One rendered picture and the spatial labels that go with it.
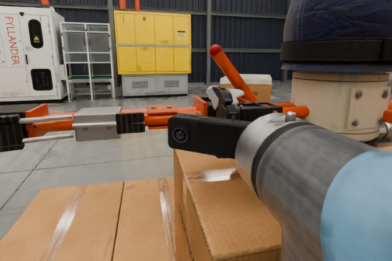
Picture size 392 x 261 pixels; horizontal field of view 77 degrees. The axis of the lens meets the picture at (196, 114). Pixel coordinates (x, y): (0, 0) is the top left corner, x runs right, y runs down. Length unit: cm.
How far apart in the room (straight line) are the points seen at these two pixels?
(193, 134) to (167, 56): 741
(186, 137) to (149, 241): 71
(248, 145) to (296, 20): 33
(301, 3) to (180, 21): 739
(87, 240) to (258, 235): 77
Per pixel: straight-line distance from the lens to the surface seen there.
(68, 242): 108
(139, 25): 768
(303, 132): 22
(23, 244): 114
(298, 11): 52
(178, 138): 32
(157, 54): 767
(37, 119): 43
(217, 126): 30
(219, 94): 37
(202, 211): 41
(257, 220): 41
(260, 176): 22
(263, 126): 25
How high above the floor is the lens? 118
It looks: 13 degrees down
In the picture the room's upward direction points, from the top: straight up
